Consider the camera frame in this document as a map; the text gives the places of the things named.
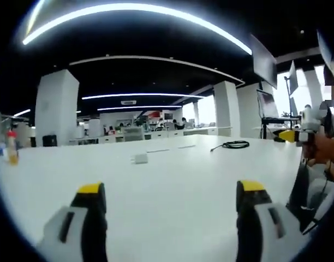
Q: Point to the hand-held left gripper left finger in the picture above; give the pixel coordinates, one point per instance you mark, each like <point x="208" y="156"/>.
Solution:
<point x="85" y="218"/>

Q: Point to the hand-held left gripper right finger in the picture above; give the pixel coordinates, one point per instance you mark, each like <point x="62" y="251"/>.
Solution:
<point x="254" y="218"/>

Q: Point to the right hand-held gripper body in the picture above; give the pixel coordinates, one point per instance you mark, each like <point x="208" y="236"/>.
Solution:
<point x="310" y="120"/>

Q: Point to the white charger adapter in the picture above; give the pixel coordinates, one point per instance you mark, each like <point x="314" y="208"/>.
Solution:
<point x="139" y="159"/>

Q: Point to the white desk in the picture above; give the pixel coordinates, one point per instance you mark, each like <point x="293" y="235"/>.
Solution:
<point x="167" y="174"/>

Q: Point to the person's right hand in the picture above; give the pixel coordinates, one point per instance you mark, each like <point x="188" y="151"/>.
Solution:
<point x="324" y="150"/>

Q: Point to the black stand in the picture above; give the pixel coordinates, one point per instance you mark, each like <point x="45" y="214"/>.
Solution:
<point x="276" y="127"/>

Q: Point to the laptop on stand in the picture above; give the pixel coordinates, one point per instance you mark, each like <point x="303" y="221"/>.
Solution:
<point x="269" y="105"/>

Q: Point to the tilted monitor on pole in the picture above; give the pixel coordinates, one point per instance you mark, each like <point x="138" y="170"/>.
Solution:
<point x="292" y="79"/>

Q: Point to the black monitor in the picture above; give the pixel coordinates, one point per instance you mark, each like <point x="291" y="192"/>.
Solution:
<point x="262" y="62"/>

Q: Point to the black office chair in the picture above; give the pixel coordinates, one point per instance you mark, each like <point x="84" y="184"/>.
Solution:
<point x="49" y="140"/>

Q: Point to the bottle with red cap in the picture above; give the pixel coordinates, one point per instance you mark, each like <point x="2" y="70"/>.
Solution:
<point x="12" y="148"/>

